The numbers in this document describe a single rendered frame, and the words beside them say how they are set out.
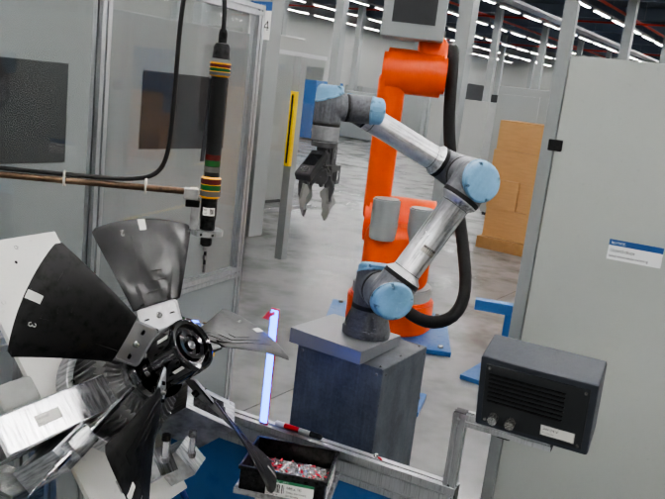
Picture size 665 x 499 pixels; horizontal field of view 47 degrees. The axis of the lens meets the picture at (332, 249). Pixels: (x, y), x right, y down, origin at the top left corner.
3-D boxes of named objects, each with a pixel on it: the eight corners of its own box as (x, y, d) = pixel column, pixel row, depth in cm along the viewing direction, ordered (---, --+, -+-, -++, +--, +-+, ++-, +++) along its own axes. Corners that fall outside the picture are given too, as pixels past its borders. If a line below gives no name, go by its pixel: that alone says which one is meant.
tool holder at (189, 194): (180, 236, 162) (183, 190, 160) (181, 229, 169) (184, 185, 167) (223, 239, 163) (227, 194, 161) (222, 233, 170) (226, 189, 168)
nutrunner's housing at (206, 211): (196, 247, 165) (214, 27, 155) (196, 243, 168) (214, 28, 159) (215, 248, 165) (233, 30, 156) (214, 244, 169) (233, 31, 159)
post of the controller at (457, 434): (441, 484, 188) (453, 411, 184) (445, 479, 191) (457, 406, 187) (453, 488, 187) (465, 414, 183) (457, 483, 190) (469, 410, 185)
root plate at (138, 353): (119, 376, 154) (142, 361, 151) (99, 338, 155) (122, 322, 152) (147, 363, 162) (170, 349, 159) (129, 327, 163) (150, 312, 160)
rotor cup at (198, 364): (147, 408, 159) (190, 383, 153) (116, 347, 160) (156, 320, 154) (190, 387, 171) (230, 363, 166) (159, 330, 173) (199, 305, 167)
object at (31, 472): (29, 493, 146) (12, 474, 146) (57, 464, 154) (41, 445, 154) (69, 470, 140) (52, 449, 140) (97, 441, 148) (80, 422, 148)
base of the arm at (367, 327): (362, 323, 250) (367, 293, 248) (399, 338, 241) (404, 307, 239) (332, 329, 239) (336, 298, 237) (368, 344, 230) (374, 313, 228)
